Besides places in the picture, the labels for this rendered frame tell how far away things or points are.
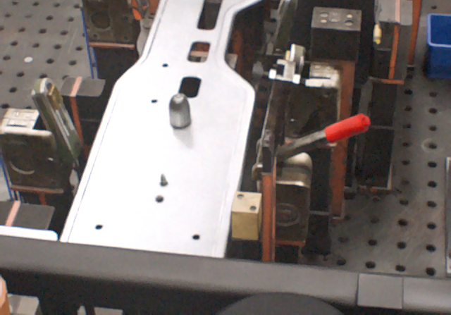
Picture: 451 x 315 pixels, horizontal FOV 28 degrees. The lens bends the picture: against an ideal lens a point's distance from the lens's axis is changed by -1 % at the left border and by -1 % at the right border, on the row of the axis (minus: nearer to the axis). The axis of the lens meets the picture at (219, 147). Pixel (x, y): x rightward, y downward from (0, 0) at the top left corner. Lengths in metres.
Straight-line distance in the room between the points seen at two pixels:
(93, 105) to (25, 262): 0.97
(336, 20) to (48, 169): 0.47
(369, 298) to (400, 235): 1.15
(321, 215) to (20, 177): 0.48
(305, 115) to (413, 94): 0.56
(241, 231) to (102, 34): 0.57
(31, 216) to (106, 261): 0.81
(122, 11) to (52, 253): 1.11
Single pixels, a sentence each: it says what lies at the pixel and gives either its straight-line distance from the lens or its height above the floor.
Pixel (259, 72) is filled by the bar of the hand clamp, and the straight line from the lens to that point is 1.08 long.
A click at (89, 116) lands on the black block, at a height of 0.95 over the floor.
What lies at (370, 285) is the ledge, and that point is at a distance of 0.44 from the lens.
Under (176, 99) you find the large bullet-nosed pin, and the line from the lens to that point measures 1.30.
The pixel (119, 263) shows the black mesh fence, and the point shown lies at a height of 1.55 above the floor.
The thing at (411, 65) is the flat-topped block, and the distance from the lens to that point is 1.90.
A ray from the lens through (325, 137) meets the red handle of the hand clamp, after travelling 1.14.
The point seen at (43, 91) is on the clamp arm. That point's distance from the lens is 1.24.
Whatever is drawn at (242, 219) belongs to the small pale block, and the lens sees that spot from 1.13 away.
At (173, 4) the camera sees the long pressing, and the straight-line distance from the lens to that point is 1.56.
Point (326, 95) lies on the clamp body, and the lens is 1.30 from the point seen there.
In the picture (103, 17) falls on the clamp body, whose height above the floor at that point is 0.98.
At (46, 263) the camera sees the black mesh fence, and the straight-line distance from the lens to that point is 0.47.
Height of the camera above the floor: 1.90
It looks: 44 degrees down
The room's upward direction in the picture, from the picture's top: 3 degrees counter-clockwise
